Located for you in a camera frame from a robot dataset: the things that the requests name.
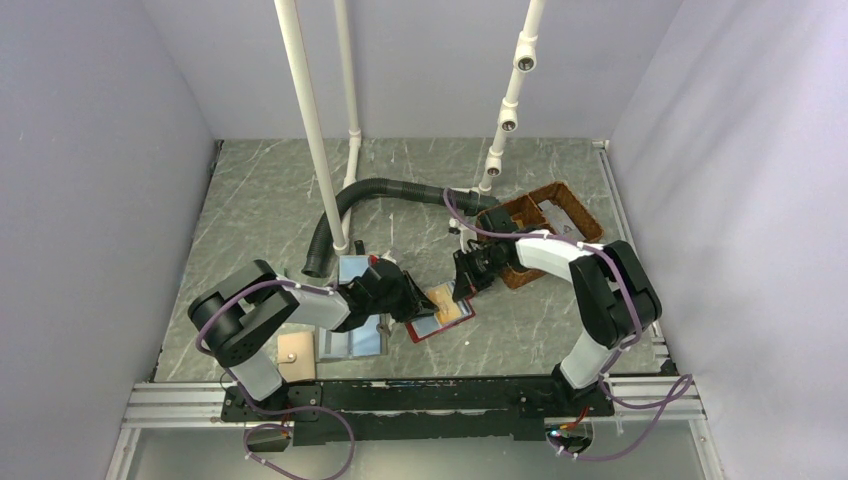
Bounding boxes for white rear pole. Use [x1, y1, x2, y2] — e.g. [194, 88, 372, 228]
[331, 0, 363, 191]

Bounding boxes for gold VIP card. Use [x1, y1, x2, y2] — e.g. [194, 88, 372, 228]
[426, 282, 465, 326]

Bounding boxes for silver cards in basket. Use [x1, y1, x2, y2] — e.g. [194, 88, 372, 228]
[539, 200, 585, 241]

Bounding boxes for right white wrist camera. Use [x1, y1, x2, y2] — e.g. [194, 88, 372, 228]
[448, 218, 476, 245]

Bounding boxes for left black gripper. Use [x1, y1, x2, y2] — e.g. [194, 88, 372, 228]
[369, 270, 439, 324]

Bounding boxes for blue card holder orange card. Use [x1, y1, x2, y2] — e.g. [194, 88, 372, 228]
[337, 255, 378, 286]

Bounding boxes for white front pole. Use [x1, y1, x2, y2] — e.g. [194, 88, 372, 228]
[274, 0, 348, 252]

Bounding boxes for open blue grey card holder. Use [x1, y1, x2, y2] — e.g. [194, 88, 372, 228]
[316, 315, 388, 362]

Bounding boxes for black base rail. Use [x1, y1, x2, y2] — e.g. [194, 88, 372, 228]
[220, 375, 615, 446]

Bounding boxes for white pole with fittings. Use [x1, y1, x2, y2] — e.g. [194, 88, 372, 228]
[477, 0, 547, 193]

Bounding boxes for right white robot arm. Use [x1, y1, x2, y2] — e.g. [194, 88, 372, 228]
[454, 220, 662, 415]

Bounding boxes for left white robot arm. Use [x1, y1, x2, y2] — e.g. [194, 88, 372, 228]
[187, 256, 439, 420]

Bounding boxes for black corrugated hose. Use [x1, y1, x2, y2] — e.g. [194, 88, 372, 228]
[301, 177, 501, 278]

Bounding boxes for red leather card holder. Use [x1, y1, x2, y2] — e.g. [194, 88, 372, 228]
[406, 280, 476, 344]

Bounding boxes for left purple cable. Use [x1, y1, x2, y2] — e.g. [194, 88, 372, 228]
[194, 278, 339, 356]

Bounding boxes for beige snap card holder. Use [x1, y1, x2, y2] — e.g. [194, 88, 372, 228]
[276, 331, 317, 383]

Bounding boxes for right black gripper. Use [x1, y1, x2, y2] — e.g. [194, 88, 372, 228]
[452, 246, 509, 302]

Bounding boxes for brown wicker divided basket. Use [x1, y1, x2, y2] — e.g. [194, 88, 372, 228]
[476, 181, 605, 290]

